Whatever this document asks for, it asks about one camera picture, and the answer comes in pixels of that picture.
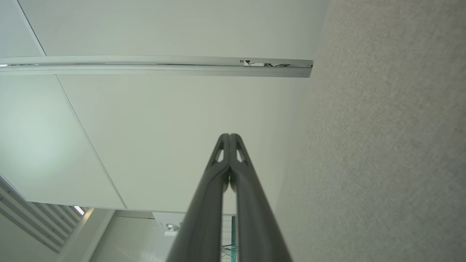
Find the white slatted ceiling louvre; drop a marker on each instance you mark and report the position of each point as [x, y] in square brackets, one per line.
[32, 214]

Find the round recessed ceiling spotlight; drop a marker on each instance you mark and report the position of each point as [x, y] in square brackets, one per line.
[172, 227]

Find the green edged glass partition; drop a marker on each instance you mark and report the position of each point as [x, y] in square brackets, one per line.
[233, 236]

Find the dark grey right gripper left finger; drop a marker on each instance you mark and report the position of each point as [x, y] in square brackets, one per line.
[204, 218]

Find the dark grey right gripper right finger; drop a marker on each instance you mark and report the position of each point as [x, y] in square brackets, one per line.
[255, 218]

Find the long ceiling strip light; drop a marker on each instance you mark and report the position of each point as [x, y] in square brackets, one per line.
[78, 210]

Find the aluminium ceiling track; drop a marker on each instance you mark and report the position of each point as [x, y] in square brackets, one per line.
[145, 70]

